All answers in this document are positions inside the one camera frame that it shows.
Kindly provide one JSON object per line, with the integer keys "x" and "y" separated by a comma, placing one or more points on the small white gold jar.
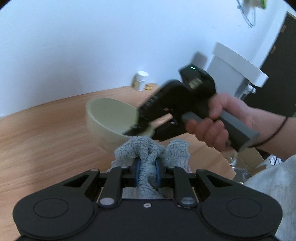
{"x": 139, "y": 80}

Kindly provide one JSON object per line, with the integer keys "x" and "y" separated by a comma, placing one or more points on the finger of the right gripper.
{"x": 140, "y": 129}

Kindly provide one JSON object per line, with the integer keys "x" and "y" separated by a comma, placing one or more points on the black wrist band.
{"x": 271, "y": 136}

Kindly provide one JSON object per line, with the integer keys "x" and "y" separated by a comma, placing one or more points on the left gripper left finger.
{"x": 113, "y": 183}

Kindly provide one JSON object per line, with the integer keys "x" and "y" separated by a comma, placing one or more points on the dark door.
{"x": 278, "y": 93}

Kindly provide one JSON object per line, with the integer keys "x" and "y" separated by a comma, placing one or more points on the pale green bowl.
{"x": 107, "y": 119}

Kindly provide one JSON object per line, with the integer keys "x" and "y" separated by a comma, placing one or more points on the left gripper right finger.
{"x": 179, "y": 181}

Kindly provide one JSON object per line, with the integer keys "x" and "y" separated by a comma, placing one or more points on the grey fluffy cloth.
{"x": 176, "y": 153}

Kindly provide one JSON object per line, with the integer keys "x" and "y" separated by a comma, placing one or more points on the person right forearm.
{"x": 283, "y": 144}

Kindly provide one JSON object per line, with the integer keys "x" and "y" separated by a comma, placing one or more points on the person right hand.
{"x": 213, "y": 132}

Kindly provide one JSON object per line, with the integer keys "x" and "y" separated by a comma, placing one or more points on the yellow green wall item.
{"x": 261, "y": 4}

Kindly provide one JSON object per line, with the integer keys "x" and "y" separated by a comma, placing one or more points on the white cabinet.
{"x": 233, "y": 74}

